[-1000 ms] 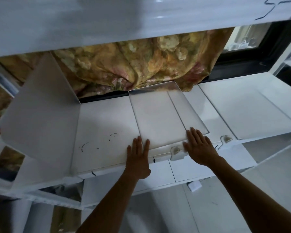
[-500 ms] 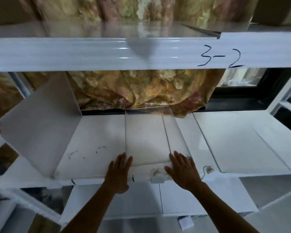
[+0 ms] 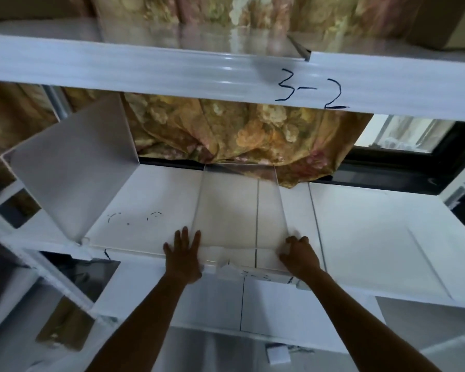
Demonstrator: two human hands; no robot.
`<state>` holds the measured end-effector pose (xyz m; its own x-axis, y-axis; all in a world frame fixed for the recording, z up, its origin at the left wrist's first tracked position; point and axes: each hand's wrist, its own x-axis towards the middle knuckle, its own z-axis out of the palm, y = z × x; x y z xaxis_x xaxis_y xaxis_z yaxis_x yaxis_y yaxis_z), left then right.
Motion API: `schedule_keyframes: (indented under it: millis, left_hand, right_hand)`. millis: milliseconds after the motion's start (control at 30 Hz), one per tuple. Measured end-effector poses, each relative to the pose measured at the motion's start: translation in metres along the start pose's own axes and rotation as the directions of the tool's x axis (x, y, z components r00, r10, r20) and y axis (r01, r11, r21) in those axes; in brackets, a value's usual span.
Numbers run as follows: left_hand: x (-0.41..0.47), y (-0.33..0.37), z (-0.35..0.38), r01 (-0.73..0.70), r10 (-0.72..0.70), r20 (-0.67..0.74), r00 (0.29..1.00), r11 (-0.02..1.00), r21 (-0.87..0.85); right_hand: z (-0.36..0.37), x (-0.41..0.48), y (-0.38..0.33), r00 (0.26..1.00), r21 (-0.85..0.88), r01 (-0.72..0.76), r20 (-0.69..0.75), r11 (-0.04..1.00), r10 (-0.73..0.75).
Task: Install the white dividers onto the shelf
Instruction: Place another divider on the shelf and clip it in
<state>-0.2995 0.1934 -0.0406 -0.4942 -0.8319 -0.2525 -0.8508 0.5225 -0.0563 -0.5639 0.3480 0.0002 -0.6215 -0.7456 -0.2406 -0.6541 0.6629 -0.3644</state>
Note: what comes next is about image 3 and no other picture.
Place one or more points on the clear acrylic shelf divider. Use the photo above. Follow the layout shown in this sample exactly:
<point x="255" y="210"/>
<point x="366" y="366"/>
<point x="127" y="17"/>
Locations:
<point x="240" y="213"/>

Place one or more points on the person's left middle finger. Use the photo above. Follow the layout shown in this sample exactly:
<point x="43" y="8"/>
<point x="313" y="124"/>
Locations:
<point x="186" y="239"/>

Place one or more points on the person's left forearm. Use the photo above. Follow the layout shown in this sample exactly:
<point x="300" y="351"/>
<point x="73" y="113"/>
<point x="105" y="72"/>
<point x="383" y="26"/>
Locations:
<point x="145" y="325"/>

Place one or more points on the white metal shelving rack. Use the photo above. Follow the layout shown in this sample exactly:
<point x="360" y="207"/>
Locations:
<point x="139" y="65"/>

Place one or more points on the brown cardboard box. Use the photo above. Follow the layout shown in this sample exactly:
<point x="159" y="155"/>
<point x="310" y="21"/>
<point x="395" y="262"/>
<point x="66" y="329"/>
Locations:
<point x="445" y="19"/>

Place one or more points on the floral patterned curtain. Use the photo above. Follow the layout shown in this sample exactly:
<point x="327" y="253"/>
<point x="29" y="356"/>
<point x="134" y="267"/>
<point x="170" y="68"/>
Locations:
<point x="248" y="127"/>

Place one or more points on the person's left hand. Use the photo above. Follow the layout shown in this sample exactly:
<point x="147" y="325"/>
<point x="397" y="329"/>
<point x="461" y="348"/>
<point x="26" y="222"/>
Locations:
<point x="183" y="263"/>

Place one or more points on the frosted white shelf divider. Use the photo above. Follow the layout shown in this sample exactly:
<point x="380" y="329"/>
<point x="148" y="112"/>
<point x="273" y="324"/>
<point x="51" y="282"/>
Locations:
<point x="77" y="162"/>

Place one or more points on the white metal rack frame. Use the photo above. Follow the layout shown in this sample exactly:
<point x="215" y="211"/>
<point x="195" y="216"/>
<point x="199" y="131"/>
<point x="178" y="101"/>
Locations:
<point x="463" y="182"/>

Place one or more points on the person's right hand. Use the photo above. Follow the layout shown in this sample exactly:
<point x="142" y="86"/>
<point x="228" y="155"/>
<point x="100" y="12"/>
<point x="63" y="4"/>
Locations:
<point x="301" y="260"/>

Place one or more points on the small white box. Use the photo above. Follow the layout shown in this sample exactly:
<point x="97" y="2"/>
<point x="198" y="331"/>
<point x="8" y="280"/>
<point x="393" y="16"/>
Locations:
<point x="278" y="354"/>

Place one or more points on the person's right thumb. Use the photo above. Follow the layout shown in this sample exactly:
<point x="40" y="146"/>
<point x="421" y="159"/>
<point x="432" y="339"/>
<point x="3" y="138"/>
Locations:
<point x="285" y="258"/>

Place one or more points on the person's left little finger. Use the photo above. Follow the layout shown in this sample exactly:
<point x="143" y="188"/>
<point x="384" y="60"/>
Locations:
<point x="167" y="251"/>

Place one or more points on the person's right forearm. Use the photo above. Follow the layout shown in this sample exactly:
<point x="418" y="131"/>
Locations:
<point x="356" y="325"/>

